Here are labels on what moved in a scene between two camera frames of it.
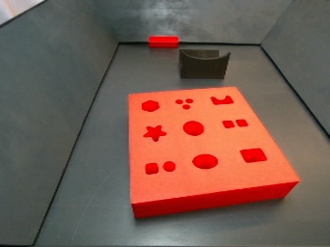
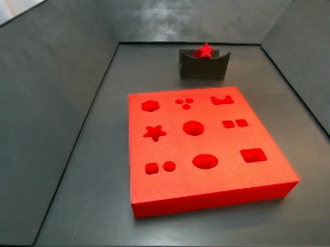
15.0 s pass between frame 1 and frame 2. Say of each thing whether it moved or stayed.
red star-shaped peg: moved
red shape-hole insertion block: stayed
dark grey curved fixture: stayed
